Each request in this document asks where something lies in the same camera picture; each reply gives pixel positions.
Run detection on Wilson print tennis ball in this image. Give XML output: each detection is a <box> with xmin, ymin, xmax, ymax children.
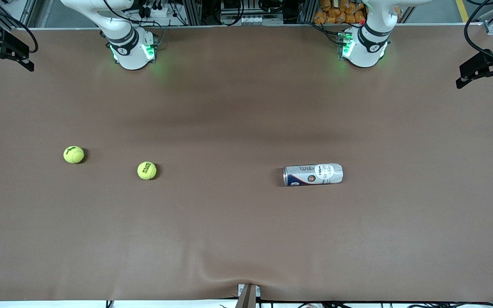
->
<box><xmin>63</xmin><ymin>146</ymin><xmax>85</xmax><ymax>164</ymax></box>

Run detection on Roland Garros print tennis ball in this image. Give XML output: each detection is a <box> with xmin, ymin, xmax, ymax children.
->
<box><xmin>137</xmin><ymin>161</ymin><xmax>157</xmax><ymax>180</ymax></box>

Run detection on clear Wilson tennis ball can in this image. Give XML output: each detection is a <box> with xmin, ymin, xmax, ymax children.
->
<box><xmin>283</xmin><ymin>163</ymin><xmax>344</xmax><ymax>187</ymax></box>

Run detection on white power strip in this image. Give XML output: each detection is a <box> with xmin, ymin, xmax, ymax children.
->
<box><xmin>137</xmin><ymin>3</ymin><xmax>174</xmax><ymax>18</ymax></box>

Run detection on pile of orange bread rolls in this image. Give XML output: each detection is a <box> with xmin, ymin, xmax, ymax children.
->
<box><xmin>314</xmin><ymin>0</ymin><xmax>367</xmax><ymax>25</ymax></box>

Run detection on grey equipment with white connectors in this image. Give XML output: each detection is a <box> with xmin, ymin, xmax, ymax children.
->
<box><xmin>220</xmin><ymin>0</ymin><xmax>284</xmax><ymax>26</ymax></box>

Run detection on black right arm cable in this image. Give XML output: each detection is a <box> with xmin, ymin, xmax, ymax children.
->
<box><xmin>0</xmin><ymin>9</ymin><xmax>39</xmax><ymax>54</ymax></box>

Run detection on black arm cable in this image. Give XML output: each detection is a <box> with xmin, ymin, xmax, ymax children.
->
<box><xmin>0</xmin><ymin>9</ymin><xmax>39</xmax><ymax>54</ymax></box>
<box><xmin>464</xmin><ymin>0</ymin><xmax>493</xmax><ymax>65</ymax></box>

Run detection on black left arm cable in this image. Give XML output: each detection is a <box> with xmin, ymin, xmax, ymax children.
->
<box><xmin>464</xmin><ymin>0</ymin><xmax>493</xmax><ymax>65</ymax></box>

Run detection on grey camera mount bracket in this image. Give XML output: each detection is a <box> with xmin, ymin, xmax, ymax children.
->
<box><xmin>237</xmin><ymin>284</ymin><xmax>261</xmax><ymax>308</ymax></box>

